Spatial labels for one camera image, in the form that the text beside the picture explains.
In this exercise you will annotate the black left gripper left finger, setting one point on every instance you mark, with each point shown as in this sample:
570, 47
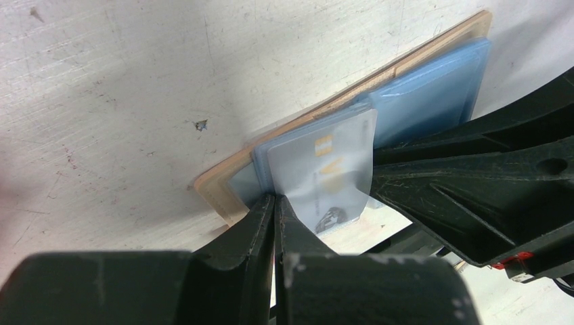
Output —
227, 281

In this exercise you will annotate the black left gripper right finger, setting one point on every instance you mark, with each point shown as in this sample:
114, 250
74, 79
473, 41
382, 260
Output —
315, 285

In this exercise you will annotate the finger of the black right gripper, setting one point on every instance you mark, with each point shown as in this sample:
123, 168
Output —
498, 190

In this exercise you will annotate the silver VIP card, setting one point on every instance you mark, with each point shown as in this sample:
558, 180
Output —
325, 169

